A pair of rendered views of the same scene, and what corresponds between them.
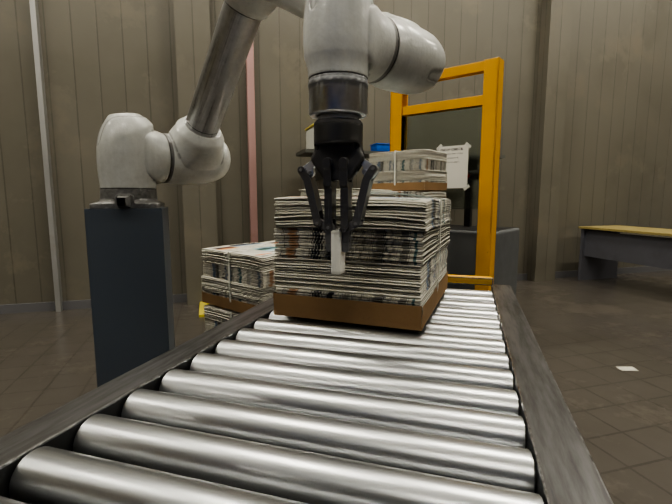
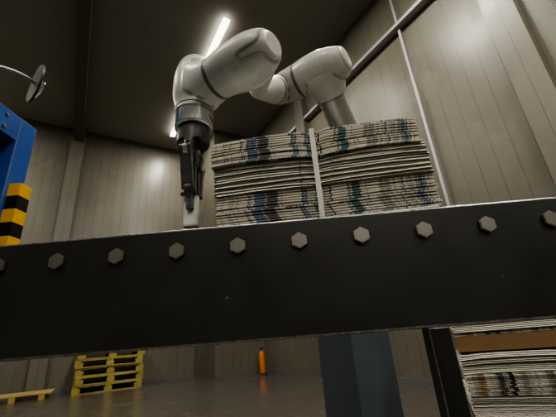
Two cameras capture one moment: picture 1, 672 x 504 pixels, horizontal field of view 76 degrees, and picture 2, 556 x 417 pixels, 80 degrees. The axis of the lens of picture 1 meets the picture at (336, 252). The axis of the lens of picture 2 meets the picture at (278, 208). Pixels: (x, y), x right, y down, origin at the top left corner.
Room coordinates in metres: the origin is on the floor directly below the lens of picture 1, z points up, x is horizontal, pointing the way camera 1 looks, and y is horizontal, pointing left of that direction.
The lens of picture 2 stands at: (0.68, -0.68, 0.68)
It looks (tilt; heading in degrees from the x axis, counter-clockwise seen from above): 22 degrees up; 75
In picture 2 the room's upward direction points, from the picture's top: 5 degrees counter-clockwise
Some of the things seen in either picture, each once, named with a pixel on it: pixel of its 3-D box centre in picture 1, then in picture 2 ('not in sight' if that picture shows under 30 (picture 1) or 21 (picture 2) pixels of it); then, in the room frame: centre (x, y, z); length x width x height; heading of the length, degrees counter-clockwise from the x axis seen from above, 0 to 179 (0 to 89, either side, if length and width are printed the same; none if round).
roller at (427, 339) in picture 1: (370, 342); not in sight; (0.75, -0.06, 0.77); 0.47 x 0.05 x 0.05; 73
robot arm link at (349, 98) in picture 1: (338, 101); (194, 122); (0.68, 0.00, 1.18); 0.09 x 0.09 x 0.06
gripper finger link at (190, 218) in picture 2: (340, 252); (190, 211); (0.68, -0.01, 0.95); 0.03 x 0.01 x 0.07; 163
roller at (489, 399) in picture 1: (339, 388); not in sight; (0.56, -0.01, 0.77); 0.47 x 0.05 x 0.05; 73
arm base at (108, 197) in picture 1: (128, 198); not in sight; (1.29, 0.62, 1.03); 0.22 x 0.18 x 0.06; 16
